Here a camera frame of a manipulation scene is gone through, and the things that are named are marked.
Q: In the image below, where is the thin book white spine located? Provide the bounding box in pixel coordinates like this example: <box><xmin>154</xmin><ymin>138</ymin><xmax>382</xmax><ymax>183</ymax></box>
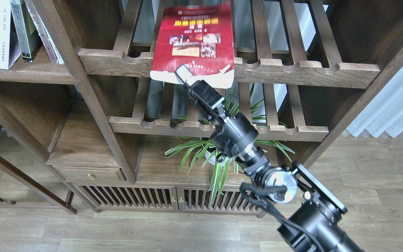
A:
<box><xmin>25</xmin><ymin>0</ymin><xmax>64</xmax><ymax>64</ymax></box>

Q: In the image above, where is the white curtain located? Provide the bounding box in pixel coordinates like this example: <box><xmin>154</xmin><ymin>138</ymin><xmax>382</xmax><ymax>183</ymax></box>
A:
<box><xmin>344</xmin><ymin>67</ymin><xmax>403</xmax><ymax>138</ymax></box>

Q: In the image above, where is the wooden furniture at left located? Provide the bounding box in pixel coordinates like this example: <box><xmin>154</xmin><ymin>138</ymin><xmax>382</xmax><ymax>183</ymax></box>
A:
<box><xmin>0</xmin><ymin>105</ymin><xmax>78</xmax><ymax>215</ymax></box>

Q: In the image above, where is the dark wooden bookshelf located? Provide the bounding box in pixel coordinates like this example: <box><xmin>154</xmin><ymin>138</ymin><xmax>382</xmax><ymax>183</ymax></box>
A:
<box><xmin>0</xmin><ymin>0</ymin><xmax>403</xmax><ymax>214</ymax></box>

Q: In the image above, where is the green black cover book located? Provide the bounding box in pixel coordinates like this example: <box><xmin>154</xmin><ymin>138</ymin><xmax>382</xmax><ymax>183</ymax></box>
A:
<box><xmin>10</xmin><ymin>0</ymin><xmax>41</xmax><ymax>62</ymax></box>

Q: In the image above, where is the white plant pot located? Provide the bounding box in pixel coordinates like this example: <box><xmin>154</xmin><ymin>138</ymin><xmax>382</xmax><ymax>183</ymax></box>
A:
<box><xmin>204</xmin><ymin>147</ymin><xmax>234</xmax><ymax>167</ymax></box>

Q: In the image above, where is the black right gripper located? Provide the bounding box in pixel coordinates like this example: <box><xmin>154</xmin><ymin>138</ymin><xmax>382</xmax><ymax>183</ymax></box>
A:
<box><xmin>175</xmin><ymin>65</ymin><xmax>270</xmax><ymax>175</ymax></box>

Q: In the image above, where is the green spider plant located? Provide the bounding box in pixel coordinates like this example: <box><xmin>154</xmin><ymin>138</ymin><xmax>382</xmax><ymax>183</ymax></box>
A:
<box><xmin>161</xmin><ymin>84</ymin><xmax>295</xmax><ymax>207</ymax></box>

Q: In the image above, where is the red cover book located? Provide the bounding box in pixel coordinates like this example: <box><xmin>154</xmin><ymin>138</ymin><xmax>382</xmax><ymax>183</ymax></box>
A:
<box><xmin>150</xmin><ymin>1</ymin><xmax>234</xmax><ymax>89</ymax></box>

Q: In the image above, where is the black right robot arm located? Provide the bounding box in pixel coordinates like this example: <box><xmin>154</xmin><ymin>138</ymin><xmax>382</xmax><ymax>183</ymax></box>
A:
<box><xmin>175</xmin><ymin>65</ymin><xmax>362</xmax><ymax>252</ymax></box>

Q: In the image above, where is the brass drawer knob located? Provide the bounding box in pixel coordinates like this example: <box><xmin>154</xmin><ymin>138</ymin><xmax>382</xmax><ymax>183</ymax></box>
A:
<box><xmin>87</xmin><ymin>173</ymin><xmax>96</xmax><ymax>181</ymax></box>

